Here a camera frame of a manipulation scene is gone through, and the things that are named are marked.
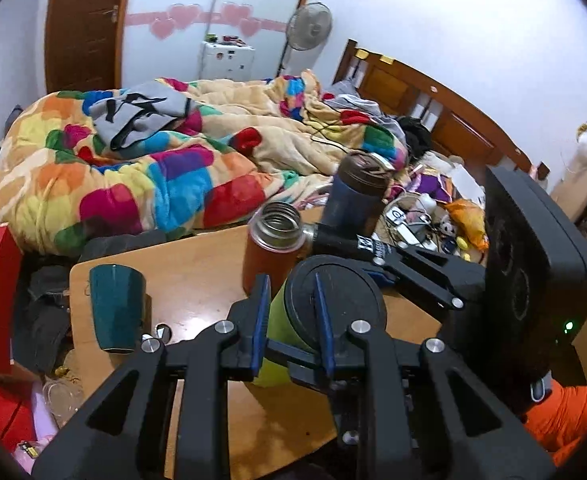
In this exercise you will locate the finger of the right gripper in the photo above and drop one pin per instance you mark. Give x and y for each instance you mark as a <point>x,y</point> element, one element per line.
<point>361,377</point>
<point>433,281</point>

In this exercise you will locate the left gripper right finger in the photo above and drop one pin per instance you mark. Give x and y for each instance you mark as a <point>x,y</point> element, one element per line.
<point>457,428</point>

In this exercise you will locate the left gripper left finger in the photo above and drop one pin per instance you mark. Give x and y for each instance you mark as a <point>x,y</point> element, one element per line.
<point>122,430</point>

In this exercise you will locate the green bottle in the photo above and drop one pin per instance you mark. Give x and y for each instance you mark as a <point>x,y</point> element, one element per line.
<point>321,324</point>

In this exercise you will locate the teal ceramic cup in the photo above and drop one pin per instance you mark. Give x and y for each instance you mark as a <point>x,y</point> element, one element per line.
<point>118,295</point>

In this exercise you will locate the white power strip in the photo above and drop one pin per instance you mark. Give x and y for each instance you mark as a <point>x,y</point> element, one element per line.
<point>410,228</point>

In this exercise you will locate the orange snack bag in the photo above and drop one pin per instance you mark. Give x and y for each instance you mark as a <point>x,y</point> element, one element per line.
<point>470,217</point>

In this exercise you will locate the purple plush doll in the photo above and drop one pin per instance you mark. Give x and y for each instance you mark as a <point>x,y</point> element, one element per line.
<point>437,186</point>

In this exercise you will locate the blue tumbler brown lid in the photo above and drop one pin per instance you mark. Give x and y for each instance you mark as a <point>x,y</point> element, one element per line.
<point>355,199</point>

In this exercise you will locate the black lying thermos bottle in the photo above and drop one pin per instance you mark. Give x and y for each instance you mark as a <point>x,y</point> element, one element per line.
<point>372,255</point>

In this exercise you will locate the black clothing pile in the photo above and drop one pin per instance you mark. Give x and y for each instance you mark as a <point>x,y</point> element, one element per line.
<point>417,137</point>

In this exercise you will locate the wooden bed headboard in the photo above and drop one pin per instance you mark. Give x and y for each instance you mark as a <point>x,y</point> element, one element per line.
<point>456,126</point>

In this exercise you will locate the red thermos bottle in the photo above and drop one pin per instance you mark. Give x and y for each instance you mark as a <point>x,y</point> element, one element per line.
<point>274,240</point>

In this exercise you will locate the silver grey pillow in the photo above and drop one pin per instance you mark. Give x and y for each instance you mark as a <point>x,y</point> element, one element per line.
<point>343,95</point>

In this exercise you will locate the colourful patchwork blanket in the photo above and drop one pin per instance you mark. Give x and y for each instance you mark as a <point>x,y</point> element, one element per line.
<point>240,145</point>

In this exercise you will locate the standing electric fan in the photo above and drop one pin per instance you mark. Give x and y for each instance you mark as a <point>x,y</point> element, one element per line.
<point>308,28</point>

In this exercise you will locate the grey black garment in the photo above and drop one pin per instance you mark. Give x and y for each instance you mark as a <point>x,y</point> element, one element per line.
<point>138,113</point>

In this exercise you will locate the white small cabinet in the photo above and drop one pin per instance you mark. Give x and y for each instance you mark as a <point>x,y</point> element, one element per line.
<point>226,61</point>

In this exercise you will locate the sliding wardrobe with hearts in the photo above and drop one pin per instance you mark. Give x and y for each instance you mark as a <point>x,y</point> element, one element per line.
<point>165,37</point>

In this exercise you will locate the brown wooden door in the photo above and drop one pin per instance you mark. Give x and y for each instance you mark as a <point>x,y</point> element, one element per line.
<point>81,39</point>

